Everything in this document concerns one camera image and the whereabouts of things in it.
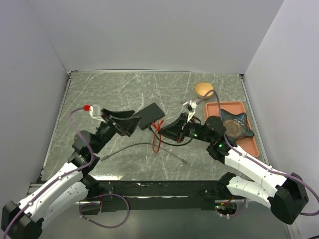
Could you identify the blue star-shaped dish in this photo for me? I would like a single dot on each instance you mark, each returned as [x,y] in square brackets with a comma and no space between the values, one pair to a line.
[236,126]

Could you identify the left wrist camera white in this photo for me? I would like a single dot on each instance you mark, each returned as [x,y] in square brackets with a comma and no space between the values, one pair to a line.
[94,112]

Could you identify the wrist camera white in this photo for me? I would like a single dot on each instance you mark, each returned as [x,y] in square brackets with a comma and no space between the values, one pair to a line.
[191,106]
[94,112]

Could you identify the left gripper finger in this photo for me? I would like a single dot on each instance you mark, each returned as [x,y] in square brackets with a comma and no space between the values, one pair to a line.
[120,115]
[127,126]

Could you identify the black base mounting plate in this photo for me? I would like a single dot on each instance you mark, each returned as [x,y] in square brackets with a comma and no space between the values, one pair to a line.
[157,195]

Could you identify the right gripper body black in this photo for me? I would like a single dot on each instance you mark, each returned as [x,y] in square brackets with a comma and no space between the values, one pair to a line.
[196,129]

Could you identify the yellow ceramic bowl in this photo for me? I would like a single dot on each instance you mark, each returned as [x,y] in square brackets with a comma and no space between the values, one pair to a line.
[202,88]

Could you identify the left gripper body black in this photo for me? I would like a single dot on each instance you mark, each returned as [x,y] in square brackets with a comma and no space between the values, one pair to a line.
[109,122]

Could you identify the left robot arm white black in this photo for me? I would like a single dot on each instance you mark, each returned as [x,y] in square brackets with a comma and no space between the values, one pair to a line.
[27,218]

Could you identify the black network switch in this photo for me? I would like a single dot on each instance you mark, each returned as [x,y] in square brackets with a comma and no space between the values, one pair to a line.
[148,115]

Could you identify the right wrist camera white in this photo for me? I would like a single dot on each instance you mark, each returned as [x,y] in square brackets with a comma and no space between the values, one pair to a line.
[191,106]

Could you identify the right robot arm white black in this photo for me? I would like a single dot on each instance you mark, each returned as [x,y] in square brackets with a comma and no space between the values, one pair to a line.
[285,195]

